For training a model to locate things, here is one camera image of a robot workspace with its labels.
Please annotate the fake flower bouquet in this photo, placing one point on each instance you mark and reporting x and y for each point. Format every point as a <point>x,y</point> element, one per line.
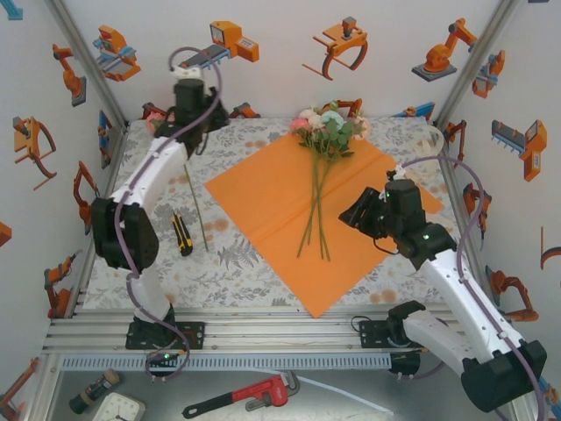
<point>328,136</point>

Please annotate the orange wrapping paper sheet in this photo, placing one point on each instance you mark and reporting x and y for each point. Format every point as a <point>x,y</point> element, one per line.
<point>271,206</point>

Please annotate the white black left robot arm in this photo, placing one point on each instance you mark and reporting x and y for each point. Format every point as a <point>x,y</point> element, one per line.
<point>153,169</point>

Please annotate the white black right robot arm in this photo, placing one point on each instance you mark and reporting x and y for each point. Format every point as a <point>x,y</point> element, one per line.
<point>464,302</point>

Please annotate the yellow black utility knife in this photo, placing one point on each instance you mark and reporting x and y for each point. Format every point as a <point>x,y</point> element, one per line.
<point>182,232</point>

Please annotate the floral print table cloth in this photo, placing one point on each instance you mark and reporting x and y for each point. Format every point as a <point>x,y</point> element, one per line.
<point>245,280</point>

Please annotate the black controller box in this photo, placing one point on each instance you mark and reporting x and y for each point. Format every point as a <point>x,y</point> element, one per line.
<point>163,358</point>
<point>405,363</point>

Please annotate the thin white strip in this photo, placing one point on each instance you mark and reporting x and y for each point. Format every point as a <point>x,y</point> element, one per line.
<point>350,394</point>

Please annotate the red pipe wrench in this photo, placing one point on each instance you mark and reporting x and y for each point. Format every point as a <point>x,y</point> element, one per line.
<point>263,392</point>

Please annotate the black cylindrical mallet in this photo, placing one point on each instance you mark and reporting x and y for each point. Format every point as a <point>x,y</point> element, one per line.
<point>92,392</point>

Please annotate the white analog clock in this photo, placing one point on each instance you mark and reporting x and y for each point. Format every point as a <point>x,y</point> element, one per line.
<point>118,408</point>

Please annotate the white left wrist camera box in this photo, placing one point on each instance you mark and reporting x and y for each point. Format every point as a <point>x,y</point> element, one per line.
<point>188,72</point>

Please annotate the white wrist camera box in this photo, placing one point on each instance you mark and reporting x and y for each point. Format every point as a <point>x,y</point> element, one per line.
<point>395,174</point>
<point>188,72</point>

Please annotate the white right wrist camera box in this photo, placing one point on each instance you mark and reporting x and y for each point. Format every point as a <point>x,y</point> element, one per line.
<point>395,174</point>

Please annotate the aluminium side rail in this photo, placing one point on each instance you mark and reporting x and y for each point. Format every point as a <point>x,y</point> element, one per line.
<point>458,206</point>
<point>98,210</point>

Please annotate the aluminium corner post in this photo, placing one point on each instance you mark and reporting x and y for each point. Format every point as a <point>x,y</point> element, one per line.
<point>87,66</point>
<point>473,66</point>

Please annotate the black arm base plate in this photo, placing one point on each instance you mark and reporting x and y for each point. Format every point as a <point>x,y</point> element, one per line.
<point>193,335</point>
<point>372,335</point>

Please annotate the aluminium base frame rails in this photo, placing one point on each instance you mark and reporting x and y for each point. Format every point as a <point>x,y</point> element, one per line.
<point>271,337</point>

